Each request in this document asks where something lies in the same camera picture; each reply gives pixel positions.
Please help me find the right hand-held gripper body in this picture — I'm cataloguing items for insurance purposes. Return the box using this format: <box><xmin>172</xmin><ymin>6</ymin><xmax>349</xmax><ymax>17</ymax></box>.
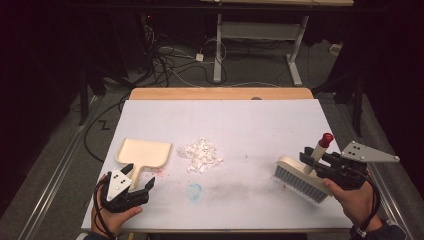
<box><xmin>318</xmin><ymin>140</ymin><xmax>401</xmax><ymax>191</ymax></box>

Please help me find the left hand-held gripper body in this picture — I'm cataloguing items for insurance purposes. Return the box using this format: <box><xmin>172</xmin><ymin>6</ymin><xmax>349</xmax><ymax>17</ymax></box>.
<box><xmin>99</xmin><ymin>169</ymin><xmax>150</xmax><ymax>214</ymax></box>

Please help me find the cream brush with red-tipped handle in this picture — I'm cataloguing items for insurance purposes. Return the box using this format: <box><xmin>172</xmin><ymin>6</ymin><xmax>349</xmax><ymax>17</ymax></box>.
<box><xmin>273</xmin><ymin>132</ymin><xmax>335</xmax><ymax>204</ymax></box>

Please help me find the cream dustpan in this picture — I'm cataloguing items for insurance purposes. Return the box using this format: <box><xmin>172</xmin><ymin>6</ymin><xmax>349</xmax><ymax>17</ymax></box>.
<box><xmin>115</xmin><ymin>137</ymin><xmax>173</xmax><ymax>192</ymax></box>

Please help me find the person's left hand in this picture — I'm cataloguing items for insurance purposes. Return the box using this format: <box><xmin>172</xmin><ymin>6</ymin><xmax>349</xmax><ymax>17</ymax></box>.
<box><xmin>90</xmin><ymin>174</ymin><xmax>144</xmax><ymax>236</ymax></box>

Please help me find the person's right hand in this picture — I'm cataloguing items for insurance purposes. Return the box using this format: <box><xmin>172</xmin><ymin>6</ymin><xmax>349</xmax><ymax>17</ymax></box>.
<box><xmin>321</xmin><ymin>177</ymin><xmax>385</xmax><ymax>232</ymax></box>

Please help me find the pile of white paper scraps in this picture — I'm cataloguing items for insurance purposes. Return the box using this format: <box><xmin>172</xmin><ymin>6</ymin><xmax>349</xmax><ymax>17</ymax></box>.
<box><xmin>177</xmin><ymin>137</ymin><xmax>225</xmax><ymax>175</ymax></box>

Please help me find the black stand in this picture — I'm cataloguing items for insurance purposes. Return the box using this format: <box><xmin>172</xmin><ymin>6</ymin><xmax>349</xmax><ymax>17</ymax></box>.
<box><xmin>77</xmin><ymin>64</ymin><xmax>108</xmax><ymax>127</ymax></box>
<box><xmin>313</xmin><ymin>71</ymin><xmax>368</xmax><ymax>138</ymax></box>

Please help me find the white table mat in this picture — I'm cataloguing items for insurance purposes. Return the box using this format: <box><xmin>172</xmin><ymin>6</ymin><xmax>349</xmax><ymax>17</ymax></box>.
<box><xmin>81</xmin><ymin>99</ymin><xmax>354</xmax><ymax>232</ymax></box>

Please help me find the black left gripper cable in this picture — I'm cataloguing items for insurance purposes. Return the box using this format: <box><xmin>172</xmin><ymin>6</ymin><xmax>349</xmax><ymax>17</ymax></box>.
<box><xmin>92</xmin><ymin>173</ymin><xmax>117</xmax><ymax>240</ymax></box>

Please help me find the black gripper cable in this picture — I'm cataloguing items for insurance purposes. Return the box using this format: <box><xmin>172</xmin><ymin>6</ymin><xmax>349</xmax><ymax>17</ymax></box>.
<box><xmin>357</xmin><ymin>168</ymin><xmax>382</xmax><ymax>238</ymax></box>
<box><xmin>92</xmin><ymin>173</ymin><xmax>117</xmax><ymax>240</ymax></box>

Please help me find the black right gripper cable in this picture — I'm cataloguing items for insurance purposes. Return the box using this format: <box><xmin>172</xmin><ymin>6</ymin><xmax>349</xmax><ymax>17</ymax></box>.
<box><xmin>357</xmin><ymin>168</ymin><xmax>382</xmax><ymax>238</ymax></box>

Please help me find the black floor cable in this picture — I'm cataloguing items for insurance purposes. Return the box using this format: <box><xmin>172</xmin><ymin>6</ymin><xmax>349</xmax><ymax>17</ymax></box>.
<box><xmin>83</xmin><ymin>93</ymin><xmax>132</xmax><ymax>164</ymax></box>

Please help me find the tangle of black floor cables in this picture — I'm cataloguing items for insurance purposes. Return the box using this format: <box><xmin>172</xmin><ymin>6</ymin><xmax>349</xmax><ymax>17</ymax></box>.
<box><xmin>139</xmin><ymin>13</ymin><xmax>231</xmax><ymax>88</ymax></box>

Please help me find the white desk frame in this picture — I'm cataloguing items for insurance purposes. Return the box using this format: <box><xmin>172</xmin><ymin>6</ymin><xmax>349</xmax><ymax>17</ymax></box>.
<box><xmin>199</xmin><ymin>0</ymin><xmax>355</xmax><ymax>88</ymax></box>

